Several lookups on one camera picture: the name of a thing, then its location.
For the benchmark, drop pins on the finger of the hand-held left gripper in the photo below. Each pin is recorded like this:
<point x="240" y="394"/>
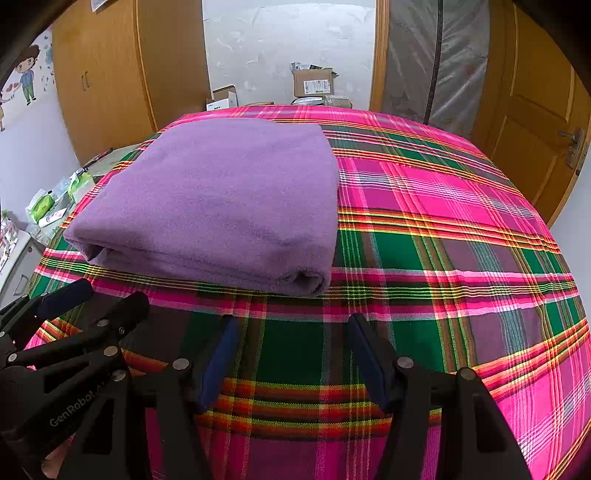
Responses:
<point x="64" y="297"/>
<point x="106" y="327"/>

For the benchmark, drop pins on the grey plastic parcel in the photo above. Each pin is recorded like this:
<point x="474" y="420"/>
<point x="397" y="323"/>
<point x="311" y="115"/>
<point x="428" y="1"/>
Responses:
<point x="339" y="101"/>

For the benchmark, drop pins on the cartoon wall sticker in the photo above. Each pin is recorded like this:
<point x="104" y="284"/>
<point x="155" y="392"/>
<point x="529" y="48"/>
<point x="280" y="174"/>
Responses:
<point x="25" y="74"/>

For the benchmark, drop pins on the wooden wardrobe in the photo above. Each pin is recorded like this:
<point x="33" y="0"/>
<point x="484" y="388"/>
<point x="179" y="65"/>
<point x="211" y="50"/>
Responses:
<point x="115" y="69"/>

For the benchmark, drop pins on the wooden door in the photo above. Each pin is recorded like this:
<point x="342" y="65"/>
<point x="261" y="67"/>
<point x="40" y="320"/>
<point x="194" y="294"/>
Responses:
<point x="531" y="92"/>

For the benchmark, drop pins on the white cardboard box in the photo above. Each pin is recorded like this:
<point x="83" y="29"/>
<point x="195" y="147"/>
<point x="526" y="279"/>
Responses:
<point x="224" y="99"/>

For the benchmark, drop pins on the pink green plaid bed sheet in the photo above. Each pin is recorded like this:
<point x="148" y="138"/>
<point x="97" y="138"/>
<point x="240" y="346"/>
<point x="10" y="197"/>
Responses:
<point x="438" y="230"/>

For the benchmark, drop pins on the black curtain zipper strip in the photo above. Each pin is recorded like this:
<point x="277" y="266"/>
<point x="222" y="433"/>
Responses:
<point x="436" y="46"/>

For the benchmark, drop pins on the purple fleece cloth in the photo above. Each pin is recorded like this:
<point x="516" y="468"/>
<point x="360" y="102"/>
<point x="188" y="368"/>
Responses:
<point x="207" y="194"/>

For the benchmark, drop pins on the labelled brown cardboard box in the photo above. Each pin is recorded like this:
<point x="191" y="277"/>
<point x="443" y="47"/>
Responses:
<point x="311" y="85"/>

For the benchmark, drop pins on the folding table with printed top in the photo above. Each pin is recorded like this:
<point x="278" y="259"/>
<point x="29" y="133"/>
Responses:
<point x="104" y="168"/>

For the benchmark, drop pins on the green wipes pack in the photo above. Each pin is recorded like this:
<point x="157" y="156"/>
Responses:
<point x="41" y="207"/>

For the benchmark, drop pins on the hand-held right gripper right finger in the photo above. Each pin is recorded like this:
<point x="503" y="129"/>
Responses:
<point x="369" y="364"/>

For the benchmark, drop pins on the white carton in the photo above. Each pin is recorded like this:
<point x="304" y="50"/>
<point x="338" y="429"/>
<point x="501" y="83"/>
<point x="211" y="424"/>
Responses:
<point x="53" y="218"/>

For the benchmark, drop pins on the white pink plastic bag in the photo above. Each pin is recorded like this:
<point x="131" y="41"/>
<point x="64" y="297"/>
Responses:
<point x="101" y="3"/>

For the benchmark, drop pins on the grey cabinet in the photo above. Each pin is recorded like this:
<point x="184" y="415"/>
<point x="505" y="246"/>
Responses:
<point x="18" y="277"/>

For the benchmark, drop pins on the red black pen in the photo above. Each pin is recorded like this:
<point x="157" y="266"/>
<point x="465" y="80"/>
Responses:
<point x="97" y="158"/>

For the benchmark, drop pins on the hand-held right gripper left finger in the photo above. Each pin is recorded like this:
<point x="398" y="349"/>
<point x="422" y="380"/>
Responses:
<point x="217" y="364"/>

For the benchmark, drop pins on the colourful printed box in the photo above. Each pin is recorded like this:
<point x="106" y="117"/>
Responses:
<point x="9" y="240"/>

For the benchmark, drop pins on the clear plastic door curtain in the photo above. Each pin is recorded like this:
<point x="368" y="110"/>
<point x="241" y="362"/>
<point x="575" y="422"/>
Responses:
<point x="406" y="60"/>

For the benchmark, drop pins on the wooden door frame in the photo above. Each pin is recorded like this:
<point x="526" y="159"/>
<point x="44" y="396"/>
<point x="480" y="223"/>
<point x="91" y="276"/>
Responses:
<point x="379" y="55"/>

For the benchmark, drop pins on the clear plastic packet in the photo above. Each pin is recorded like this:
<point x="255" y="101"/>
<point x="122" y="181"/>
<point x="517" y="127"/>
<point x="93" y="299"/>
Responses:
<point x="60" y="189"/>

